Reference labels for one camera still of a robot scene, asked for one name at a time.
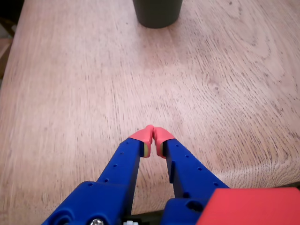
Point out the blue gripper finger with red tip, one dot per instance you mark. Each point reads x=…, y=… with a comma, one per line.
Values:
x=117, y=178
x=189, y=173

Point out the dark gray cup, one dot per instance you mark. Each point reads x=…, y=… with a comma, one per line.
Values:
x=157, y=12

